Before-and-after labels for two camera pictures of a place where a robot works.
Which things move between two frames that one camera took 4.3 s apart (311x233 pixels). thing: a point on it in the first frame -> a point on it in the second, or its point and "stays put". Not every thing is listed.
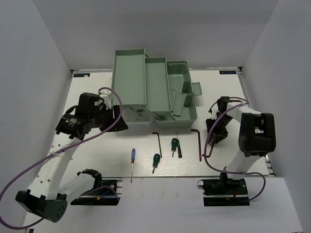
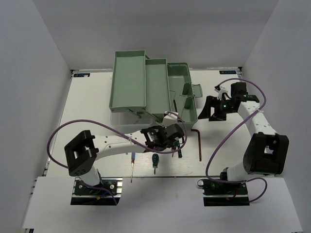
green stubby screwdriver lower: [156, 160] stays put
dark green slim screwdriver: [179, 147] stays put
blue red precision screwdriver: [133, 158] stays put
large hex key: [198, 142] stays put
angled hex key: [214, 141] -> [175, 105]
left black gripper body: [105, 118] -> [164, 145]
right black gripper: [221, 134] -> [212, 101]
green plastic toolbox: [152, 89] stays put
